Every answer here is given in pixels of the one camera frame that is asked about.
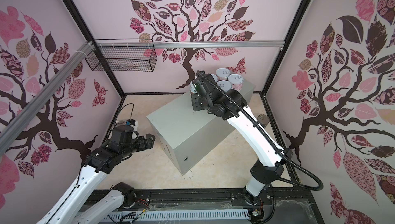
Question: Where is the black corner frame post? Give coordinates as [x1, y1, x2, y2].
[62, 0, 126, 97]

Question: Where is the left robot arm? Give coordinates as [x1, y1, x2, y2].
[39, 125, 155, 224]

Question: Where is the grey metal cabinet box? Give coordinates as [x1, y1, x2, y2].
[146, 80, 256, 176]

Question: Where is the orange labelled can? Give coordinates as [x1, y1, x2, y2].
[210, 74, 219, 83]

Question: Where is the aluminium rail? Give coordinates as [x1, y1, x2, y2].
[96, 40, 285, 49]
[1, 42, 94, 155]

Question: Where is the black right corner post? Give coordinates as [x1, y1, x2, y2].
[260, 0, 312, 97]

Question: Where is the black wire mesh basket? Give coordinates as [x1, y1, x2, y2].
[85, 39, 158, 72]

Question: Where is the white slotted cable duct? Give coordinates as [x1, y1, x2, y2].
[100, 209, 251, 224]

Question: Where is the brown labelled can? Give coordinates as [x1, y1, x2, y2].
[257, 114, 270, 129]

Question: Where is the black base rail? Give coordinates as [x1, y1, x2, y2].
[86, 188, 312, 212]

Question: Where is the left aluminium rail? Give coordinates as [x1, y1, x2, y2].
[1, 42, 94, 155]

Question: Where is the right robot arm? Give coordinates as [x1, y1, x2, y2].
[192, 71, 324, 205]

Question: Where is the pink white labelled can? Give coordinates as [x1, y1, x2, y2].
[227, 74, 244, 91]

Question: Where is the small light blue can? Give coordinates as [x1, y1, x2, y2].
[189, 82, 197, 95]

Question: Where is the back aluminium rail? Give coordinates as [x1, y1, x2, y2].
[96, 40, 285, 49]

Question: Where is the grey teal can front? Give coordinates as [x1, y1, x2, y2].
[217, 80, 232, 92]

